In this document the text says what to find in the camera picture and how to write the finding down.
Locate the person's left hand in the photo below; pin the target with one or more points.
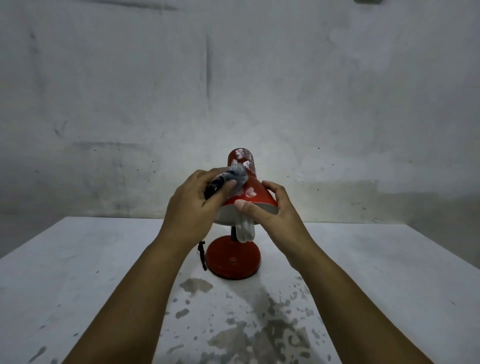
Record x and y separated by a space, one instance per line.
185 210

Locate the dark wall fixture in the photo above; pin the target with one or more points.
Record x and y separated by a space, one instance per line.
368 1

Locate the dark grey cleaning cloth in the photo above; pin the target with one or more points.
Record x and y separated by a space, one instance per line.
234 175

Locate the person's right thumb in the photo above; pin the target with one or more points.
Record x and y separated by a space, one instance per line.
253 210

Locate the person's left forearm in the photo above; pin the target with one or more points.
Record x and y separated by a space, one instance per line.
131 307

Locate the person's right forearm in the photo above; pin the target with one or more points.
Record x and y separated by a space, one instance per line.
348 311

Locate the person's right hand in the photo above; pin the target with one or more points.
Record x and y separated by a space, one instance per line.
285 228

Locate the white lamp bulb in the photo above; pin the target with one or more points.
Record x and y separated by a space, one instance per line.
245 232

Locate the person's left thumb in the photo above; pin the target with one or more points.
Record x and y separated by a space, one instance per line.
223 192

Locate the red desk lamp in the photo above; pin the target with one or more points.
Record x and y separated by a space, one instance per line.
232 258

